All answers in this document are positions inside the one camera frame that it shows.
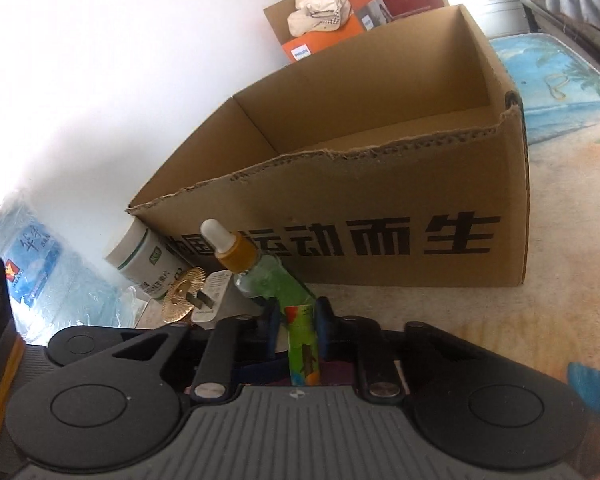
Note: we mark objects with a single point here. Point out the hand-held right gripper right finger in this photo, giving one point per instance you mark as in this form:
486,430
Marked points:
324,327

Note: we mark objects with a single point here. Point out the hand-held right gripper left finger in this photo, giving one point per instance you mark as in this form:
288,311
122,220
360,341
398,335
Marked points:
274,325

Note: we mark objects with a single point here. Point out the green printed small tube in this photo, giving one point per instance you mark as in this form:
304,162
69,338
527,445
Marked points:
305,345

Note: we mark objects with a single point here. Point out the green dropper bottle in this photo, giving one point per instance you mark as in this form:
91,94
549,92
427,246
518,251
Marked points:
260,280

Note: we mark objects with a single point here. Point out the white plug adapter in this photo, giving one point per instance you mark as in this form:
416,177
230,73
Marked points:
215,295

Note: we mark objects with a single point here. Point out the gold ribbed lid jar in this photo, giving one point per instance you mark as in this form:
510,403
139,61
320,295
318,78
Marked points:
180,295

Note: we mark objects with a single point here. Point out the brown cardboard box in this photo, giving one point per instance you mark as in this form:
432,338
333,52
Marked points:
380,195

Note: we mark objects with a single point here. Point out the white pill bottle green label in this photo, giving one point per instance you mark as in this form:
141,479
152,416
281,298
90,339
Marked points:
140,260

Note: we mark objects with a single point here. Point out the beach printed floor mat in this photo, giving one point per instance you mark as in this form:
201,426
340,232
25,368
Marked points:
570,210

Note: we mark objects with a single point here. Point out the orange appliance box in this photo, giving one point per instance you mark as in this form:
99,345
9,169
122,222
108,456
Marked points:
320,42

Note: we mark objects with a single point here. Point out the beige cloth hat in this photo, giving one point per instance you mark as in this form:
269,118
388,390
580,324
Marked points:
320,5

